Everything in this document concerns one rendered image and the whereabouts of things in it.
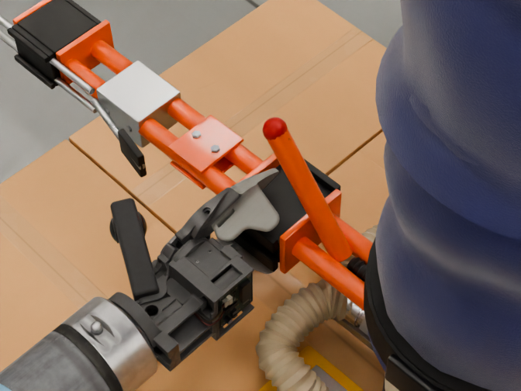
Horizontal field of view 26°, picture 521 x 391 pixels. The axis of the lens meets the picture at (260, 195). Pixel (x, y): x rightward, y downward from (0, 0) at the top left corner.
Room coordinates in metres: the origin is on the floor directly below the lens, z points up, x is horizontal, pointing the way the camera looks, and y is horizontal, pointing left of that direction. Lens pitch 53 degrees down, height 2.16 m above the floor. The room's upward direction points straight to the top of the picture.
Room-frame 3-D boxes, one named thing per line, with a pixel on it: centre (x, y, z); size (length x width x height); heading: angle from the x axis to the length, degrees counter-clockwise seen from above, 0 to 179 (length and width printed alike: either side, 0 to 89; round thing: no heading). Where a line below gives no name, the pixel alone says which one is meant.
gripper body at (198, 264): (0.57, 0.07, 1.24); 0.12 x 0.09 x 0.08; 136
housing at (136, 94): (0.82, 0.13, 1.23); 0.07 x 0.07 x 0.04; 46
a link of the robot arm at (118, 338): (0.51, 0.14, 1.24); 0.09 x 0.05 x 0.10; 46
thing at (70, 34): (0.92, 0.22, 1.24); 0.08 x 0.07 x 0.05; 46
